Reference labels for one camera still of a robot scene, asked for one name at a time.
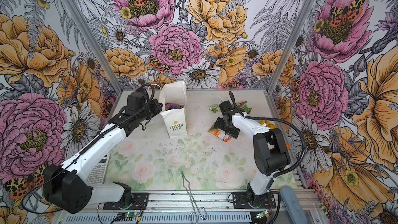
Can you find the orange snack packet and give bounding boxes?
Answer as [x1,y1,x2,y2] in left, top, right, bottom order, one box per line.
[208,124,232,142]

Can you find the yellow snack packet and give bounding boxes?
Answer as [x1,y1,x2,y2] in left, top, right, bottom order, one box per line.
[260,120,277,129]

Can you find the purple snack packet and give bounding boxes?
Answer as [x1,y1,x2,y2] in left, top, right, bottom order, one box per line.
[165,103,183,111]

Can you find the white paper bag Love Life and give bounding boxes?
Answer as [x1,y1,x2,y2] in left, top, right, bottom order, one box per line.
[159,80,187,138]

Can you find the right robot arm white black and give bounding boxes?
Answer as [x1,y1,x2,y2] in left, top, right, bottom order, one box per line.
[213,113,291,207]

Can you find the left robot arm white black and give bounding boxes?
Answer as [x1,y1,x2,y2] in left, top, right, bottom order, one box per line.
[42,99,163,214]

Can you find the green snack packet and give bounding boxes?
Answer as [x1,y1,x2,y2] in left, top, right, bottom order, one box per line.
[237,101,252,114]

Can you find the white calculator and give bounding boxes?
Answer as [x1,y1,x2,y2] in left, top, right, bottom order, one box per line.
[87,153,110,185]

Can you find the left green circuit board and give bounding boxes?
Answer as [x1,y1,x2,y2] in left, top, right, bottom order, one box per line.
[117,212,141,222]

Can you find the green circuit board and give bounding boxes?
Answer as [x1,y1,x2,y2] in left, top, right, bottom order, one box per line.
[117,212,141,222]
[256,210,270,219]

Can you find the right green circuit board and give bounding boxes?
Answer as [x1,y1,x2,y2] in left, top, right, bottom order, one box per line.
[256,210,270,219]

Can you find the grey padded object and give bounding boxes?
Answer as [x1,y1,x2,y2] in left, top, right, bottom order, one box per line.
[279,186,308,224]

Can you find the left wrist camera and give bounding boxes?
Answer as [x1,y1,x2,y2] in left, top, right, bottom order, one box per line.
[125,91,146,115]

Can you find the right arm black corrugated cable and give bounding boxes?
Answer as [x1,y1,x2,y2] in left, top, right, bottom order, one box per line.
[228,91,307,178]

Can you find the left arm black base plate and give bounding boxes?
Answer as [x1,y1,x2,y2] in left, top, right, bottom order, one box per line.
[103,192,149,211]

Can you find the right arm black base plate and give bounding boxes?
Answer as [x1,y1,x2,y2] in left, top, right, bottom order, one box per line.
[231,190,277,209]

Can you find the aluminium front rail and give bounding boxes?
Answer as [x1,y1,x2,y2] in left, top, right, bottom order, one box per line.
[52,189,327,224]

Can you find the metal wire tongs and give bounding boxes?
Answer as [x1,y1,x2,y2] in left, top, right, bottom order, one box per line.
[181,172,208,224]

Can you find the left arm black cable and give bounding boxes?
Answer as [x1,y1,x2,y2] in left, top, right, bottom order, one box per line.
[20,83,155,215]

